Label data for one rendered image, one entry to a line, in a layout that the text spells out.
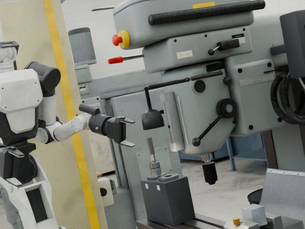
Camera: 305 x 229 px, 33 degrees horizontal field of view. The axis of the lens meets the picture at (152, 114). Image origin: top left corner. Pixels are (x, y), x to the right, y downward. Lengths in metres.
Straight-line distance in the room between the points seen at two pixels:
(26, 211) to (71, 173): 1.28
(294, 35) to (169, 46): 0.40
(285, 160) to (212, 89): 0.51
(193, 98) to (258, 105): 0.25
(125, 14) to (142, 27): 0.10
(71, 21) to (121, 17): 9.48
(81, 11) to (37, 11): 7.88
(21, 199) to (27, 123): 0.31
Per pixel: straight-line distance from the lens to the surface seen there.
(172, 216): 2.19
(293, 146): 2.07
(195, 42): 1.74
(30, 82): 2.21
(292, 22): 1.69
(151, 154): 2.29
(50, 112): 2.42
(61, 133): 2.38
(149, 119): 1.63
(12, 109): 2.16
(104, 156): 10.30
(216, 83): 1.79
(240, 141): 9.38
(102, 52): 11.34
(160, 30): 1.68
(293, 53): 1.70
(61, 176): 3.45
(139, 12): 1.68
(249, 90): 1.84
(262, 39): 1.91
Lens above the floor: 1.58
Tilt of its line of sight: 3 degrees down
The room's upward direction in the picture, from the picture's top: 11 degrees counter-clockwise
